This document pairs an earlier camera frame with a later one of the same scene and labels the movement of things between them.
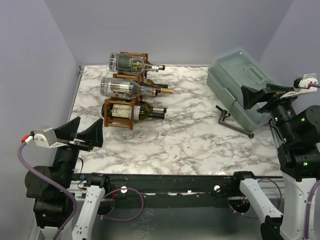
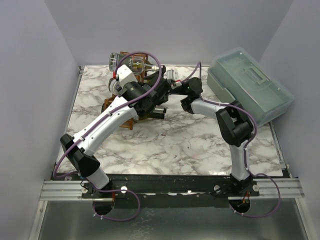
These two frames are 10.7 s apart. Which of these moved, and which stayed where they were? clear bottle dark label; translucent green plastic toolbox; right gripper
Moved: right gripper
Stayed: translucent green plastic toolbox; clear bottle dark label
